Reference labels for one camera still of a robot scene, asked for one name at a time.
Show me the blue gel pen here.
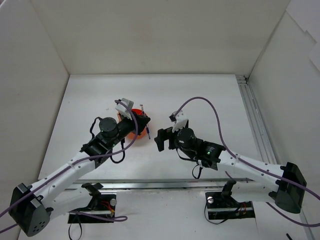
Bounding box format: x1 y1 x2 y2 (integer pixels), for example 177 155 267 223
145 124 151 140

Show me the red gel pen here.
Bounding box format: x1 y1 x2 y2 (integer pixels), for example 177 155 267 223
140 104 145 116

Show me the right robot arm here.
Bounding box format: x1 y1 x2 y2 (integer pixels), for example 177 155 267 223
154 126 307 214

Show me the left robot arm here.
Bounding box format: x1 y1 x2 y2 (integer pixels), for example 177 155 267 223
8 112 151 237

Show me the orange round divided organizer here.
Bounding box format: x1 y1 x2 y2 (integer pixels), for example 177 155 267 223
117 108 151 140

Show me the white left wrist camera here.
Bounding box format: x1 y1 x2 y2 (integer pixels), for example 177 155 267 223
115 98 134 120

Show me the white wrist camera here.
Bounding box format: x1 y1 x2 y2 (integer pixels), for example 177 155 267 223
169 110 189 133
115 98 134 120

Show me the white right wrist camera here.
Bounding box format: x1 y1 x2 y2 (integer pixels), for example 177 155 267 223
169 110 189 133

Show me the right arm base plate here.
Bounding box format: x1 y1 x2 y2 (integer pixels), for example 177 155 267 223
203 180 256 225

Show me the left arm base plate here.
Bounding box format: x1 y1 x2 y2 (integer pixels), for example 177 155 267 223
67 183 117 224

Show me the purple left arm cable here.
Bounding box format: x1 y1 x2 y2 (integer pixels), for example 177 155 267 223
0 99 140 232

